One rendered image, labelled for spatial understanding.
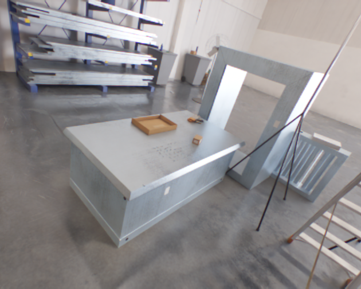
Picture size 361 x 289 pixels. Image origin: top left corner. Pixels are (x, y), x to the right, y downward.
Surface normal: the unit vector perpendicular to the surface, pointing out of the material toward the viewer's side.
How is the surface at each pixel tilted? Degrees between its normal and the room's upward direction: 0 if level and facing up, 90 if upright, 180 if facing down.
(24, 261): 0
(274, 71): 90
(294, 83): 90
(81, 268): 0
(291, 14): 90
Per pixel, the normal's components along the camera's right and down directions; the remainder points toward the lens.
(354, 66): -0.72, 0.18
